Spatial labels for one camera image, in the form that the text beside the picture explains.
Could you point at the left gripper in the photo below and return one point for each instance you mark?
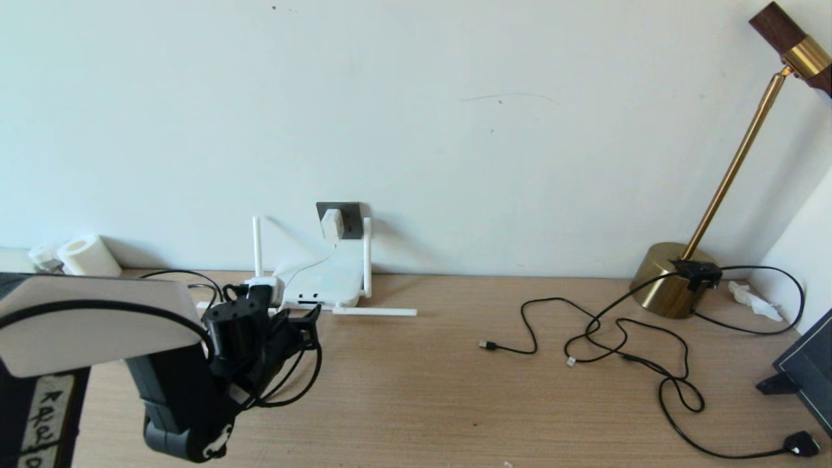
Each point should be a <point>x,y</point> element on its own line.
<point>283,344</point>

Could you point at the white wifi router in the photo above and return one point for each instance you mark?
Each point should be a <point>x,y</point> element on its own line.
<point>325,283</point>

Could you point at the grey wall socket plate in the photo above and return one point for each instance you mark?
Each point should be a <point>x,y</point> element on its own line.
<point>352,221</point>

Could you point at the clear plastic container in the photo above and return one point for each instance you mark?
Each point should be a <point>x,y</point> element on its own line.
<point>44,255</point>

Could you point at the dark framed board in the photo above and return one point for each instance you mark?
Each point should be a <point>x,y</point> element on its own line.
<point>812,364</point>

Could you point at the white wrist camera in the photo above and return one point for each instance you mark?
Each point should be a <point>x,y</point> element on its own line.
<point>263,289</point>

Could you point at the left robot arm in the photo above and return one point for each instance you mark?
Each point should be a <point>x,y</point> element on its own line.
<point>97,325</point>

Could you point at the brass desk lamp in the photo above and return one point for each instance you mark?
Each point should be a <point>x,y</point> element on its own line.
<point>656,279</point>

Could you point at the white power adapter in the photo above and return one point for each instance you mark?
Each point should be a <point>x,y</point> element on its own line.
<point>332,223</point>

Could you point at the white toilet paper roll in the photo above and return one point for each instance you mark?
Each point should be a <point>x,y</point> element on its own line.
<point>91,259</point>

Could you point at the white handwritten label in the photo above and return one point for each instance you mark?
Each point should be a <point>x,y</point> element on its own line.
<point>45,416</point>

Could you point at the crumpled white tissue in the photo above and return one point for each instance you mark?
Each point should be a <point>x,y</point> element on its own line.
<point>754,302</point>

